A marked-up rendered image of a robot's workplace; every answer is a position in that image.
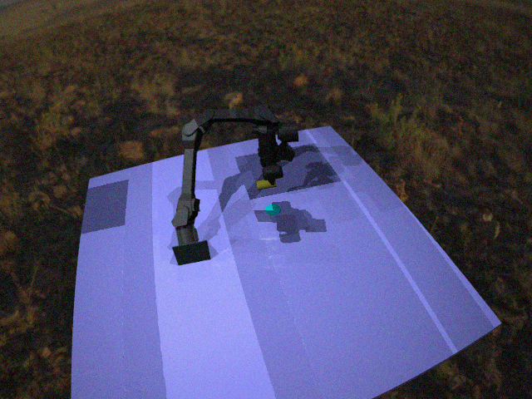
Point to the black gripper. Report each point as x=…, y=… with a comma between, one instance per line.
x=268, y=158

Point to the yellow cylinder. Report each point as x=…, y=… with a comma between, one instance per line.
x=264, y=184

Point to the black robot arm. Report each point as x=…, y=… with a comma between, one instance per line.
x=188, y=206

